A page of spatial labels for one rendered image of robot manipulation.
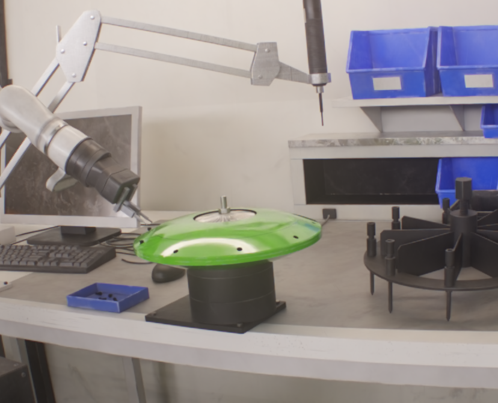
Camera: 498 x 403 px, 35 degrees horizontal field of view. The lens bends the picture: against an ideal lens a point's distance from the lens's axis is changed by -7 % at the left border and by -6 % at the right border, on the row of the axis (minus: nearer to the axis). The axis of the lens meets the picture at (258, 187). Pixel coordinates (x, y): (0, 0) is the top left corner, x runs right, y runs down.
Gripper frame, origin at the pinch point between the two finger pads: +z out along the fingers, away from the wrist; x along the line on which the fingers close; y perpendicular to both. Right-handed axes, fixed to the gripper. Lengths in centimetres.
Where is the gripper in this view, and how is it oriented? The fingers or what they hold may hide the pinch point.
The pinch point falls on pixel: (149, 222)
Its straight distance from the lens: 142.4
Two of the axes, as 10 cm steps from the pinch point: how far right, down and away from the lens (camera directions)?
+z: 8.2, 5.5, -2.0
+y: 4.7, -8.2, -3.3
